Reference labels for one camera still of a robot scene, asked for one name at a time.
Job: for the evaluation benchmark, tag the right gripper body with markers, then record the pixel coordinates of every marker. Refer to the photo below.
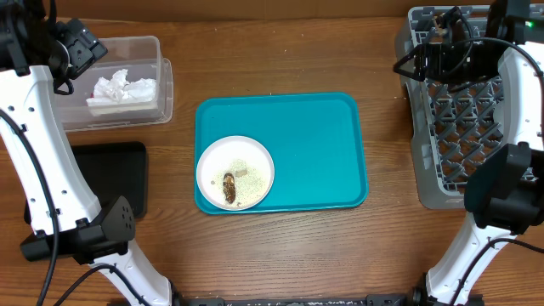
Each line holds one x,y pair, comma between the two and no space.
480,65

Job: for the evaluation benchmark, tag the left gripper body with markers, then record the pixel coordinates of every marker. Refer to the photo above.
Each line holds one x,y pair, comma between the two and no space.
84,48

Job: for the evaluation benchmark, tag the small white napkin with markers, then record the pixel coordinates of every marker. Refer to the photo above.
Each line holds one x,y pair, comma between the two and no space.
112,89

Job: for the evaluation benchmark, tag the large white napkin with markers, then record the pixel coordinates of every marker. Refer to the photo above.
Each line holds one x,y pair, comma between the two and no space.
144,90

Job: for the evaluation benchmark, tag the large white plate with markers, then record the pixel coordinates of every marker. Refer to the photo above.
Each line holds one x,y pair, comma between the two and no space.
226,149

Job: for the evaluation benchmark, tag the brown food scrap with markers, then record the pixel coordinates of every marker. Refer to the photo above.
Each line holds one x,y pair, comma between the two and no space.
229,188

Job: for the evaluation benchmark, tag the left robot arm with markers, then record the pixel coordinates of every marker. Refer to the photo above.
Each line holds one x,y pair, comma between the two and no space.
40,57

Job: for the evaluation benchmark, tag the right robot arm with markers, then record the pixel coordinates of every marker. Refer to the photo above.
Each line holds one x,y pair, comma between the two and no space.
502,199

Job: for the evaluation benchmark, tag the grey dishwasher rack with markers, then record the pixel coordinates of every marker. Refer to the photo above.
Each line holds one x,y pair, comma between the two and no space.
459,127

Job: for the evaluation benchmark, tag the clear plastic container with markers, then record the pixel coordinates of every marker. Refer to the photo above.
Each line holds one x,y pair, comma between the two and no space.
131,48

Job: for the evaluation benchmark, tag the black plastic tray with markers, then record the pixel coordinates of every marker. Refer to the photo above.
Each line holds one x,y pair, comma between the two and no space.
116,169

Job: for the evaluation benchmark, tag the teal serving tray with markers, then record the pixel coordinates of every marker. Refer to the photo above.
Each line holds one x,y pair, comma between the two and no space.
314,140

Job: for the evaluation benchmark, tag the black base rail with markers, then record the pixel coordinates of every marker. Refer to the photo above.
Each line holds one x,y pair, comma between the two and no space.
369,300

